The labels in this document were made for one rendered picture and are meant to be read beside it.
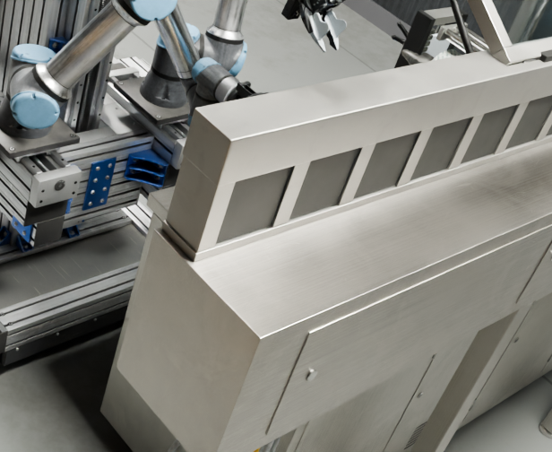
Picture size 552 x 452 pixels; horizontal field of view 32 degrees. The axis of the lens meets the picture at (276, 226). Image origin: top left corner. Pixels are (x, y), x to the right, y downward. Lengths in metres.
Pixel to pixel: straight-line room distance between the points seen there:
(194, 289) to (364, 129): 0.36
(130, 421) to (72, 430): 0.26
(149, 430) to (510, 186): 1.33
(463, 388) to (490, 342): 0.16
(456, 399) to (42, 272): 1.43
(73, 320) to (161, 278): 1.69
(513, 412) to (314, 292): 2.35
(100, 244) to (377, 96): 1.97
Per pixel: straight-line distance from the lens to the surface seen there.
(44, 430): 3.02
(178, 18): 2.58
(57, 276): 3.19
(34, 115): 2.49
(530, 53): 1.87
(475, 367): 2.37
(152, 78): 2.96
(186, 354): 1.46
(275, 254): 1.46
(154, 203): 2.43
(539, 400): 3.83
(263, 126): 1.33
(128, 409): 2.82
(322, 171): 1.49
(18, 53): 2.60
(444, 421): 2.50
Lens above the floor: 2.31
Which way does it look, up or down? 35 degrees down
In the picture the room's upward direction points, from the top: 20 degrees clockwise
